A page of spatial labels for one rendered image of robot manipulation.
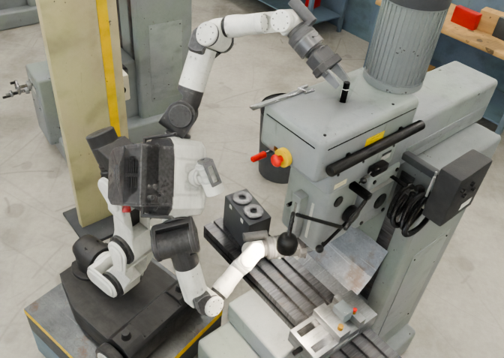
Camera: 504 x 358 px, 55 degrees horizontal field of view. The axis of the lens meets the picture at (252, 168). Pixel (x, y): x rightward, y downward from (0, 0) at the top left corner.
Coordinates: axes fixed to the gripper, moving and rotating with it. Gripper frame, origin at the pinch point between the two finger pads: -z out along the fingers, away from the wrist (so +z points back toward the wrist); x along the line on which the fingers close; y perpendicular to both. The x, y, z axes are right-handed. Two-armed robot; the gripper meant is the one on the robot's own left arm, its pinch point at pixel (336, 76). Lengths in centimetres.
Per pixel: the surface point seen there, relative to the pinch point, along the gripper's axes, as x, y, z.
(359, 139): 8.1, -2.6, -19.1
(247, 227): -2, -88, -20
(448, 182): -12, -2, -49
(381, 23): -17.1, 13.2, 3.6
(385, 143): -0.7, -3.1, -25.5
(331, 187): 14.1, -18.5, -25.2
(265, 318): 16, -97, -55
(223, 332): 26, -114, -49
